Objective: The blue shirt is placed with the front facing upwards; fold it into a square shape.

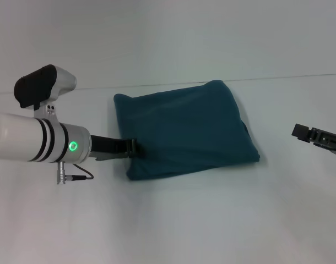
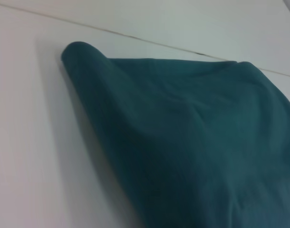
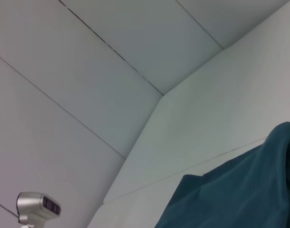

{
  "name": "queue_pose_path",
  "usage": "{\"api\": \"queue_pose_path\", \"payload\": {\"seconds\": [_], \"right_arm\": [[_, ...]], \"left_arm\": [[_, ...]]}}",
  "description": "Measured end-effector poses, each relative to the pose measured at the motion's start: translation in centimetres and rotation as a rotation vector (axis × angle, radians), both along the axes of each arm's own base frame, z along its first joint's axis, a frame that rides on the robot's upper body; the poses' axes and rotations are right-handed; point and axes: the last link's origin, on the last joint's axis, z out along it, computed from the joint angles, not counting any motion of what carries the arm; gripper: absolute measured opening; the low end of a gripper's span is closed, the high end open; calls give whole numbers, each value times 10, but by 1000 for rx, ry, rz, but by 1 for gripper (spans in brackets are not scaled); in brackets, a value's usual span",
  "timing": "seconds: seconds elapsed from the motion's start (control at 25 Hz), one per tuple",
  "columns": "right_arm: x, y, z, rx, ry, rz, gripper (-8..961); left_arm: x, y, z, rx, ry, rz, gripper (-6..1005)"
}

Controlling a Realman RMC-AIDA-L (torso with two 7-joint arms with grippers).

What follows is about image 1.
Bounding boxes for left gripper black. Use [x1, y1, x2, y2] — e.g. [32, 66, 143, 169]
[89, 134, 146, 162]

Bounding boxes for teal t-shirt with FREE! print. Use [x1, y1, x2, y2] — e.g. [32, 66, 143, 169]
[113, 79, 261, 182]

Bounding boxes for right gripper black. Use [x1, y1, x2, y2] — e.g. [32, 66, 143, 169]
[291, 123, 336, 159]

